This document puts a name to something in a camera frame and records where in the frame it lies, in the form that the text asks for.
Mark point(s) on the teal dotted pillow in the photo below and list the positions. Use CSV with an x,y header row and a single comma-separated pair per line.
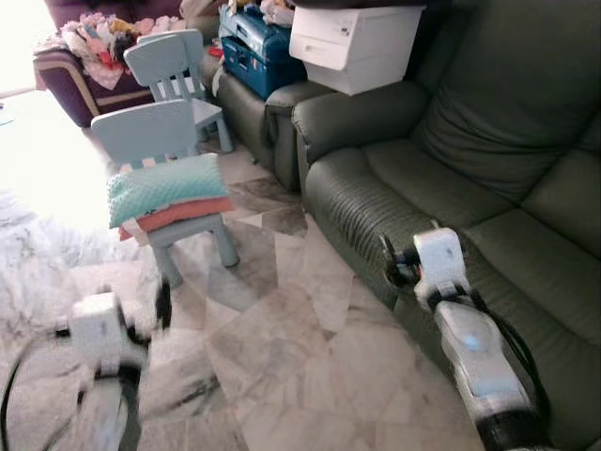
x,y
164,188

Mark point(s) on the coral pink dotted pillow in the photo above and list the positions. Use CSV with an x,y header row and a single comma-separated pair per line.
x,y
188,212

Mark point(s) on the large green leather sofa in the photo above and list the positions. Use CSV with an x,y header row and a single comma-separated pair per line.
x,y
488,132

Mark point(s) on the purple sofa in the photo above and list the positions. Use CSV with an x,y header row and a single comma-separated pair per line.
x,y
70,89

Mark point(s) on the light blue plastic child chair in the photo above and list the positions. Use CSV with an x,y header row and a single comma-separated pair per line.
x,y
141,132
164,58

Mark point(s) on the white plastic drawer box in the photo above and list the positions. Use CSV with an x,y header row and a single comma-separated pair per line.
x,y
352,47

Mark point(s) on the blue hard case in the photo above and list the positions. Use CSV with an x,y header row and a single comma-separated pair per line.
x,y
258,61

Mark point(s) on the large colourful clothes pile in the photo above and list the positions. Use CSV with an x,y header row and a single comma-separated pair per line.
x,y
94,42

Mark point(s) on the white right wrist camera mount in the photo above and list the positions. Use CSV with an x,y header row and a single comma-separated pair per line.
x,y
441,261

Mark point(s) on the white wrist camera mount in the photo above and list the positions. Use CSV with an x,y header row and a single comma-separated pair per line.
x,y
101,329
441,261

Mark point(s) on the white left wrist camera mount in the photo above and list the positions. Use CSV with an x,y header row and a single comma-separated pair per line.
x,y
101,329

